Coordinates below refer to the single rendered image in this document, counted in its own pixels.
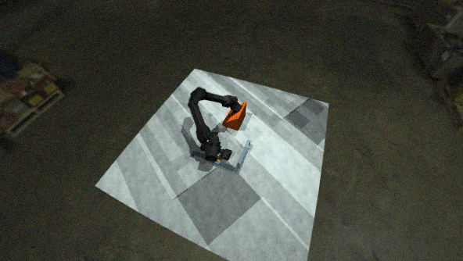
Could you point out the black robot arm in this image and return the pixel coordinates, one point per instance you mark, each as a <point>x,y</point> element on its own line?
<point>203,132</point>

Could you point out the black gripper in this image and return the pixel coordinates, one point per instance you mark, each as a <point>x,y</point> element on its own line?
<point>224,153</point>

